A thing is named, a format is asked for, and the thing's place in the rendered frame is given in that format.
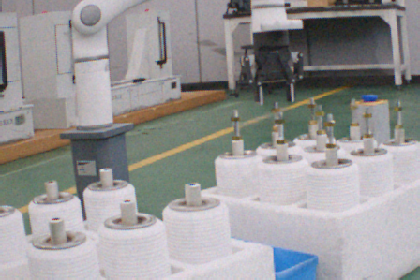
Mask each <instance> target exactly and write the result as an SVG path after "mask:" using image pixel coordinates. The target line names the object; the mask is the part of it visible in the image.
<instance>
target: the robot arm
mask: <svg viewBox="0 0 420 280"><path fill-rule="evenodd" d="M146 1H149V0H82V1H81V3H79V4H78V5H77V6H76V7H75V9H74V11H73V14H72V21H71V24H72V37H73V42H72V44H73V50H74V53H73V55H74V62H75V64H74V68H75V76H76V77H75V83H76V91H77V92H76V93H74V94H73V97H74V105H75V108H74V112H75V119H76V126H77V130H81V131H91V130H100V129H105V128H109V127H113V110H112V95H111V86H110V79H111V78H110V70H109V59H108V58H109V54H108V45H107V41H106V40H107V34H106V27H107V26H106V24H107V23H108V22H110V21H112V20H114V18H116V17H117V16H119V15H120V14H121V13H122V12H124V11H126V10H127V9H129V8H130V7H134V6H136V5H139V4H141V3H143V2H146ZM251 6H252V18H251V20H252V33H253V44H254V53H253V55H249V56H241V57H240V64H241V68H242V73H243V79H244V83H245V84H247V85H252V86H253V87H254V99H255V101H256V102H257V103H258V105H260V106H261V105H263V87H262V86H261V85H262V83H263V78H264V77H265V76H266V73H267V72H272V71H280V72H281V74H282V75H283V76H284V78H285V80H286V81H287V83H288V84H286V88H287V100H288V101H289V102H293V99H294V98H295V83H296V82H297V81H299V80H302V79H303V78H304V64H303V58H304V54H303V53H302V52H291V51H290V49H289V32H288V29H303V22H302V21H301V20H287V14H286V9H285V6H284V0H251ZM290 58H292V61H293V74H292V71H291V69H290V67H289V65H288V64H287V63H288V61H289V60H290ZM253 60H254V61H255V62H256V63H257V65H258V67H257V70H256V72H255V78H254V80H253V75H252V70H251V66H252V64H253Z"/></svg>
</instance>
